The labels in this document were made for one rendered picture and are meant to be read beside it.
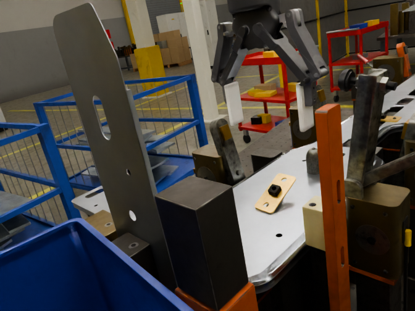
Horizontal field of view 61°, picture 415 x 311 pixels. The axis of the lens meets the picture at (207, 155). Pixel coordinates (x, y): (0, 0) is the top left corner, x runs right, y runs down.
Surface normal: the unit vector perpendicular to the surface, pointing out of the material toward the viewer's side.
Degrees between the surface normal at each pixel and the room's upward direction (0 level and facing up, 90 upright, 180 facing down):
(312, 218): 90
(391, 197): 0
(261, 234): 0
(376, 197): 0
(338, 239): 90
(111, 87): 90
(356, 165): 90
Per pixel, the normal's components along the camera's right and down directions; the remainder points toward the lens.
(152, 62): 0.79, 0.07
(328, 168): -0.69, 0.36
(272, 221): -0.18, -0.92
